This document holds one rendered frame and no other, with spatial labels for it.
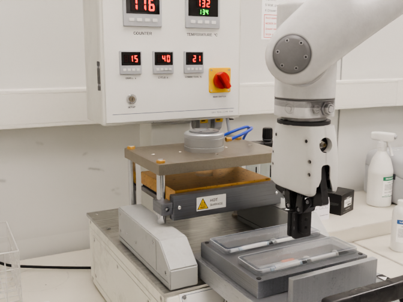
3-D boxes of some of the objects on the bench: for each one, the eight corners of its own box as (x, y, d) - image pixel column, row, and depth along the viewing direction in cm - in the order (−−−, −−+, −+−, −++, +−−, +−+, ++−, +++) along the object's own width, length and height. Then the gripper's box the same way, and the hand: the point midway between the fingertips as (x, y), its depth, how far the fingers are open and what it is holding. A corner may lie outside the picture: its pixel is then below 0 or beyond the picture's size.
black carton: (324, 212, 162) (324, 191, 160) (336, 206, 168) (337, 186, 167) (340, 216, 158) (342, 195, 156) (353, 210, 164) (354, 189, 163)
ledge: (204, 228, 159) (204, 215, 159) (394, 196, 196) (396, 185, 195) (255, 262, 133) (255, 246, 132) (464, 217, 170) (465, 205, 169)
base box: (91, 284, 121) (88, 216, 117) (225, 256, 138) (226, 195, 134) (189, 428, 74) (189, 321, 71) (373, 358, 91) (379, 269, 88)
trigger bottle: (361, 204, 170) (366, 132, 165) (372, 199, 176) (376, 129, 171) (387, 209, 164) (392, 135, 160) (396, 204, 170) (402, 132, 165)
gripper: (252, 109, 75) (249, 225, 79) (319, 120, 62) (312, 258, 66) (291, 106, 79) (287, 217, 82) (363, 117, 66) (354, 248, 69)
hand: (299, 223), depth 74 cm, fingers closed
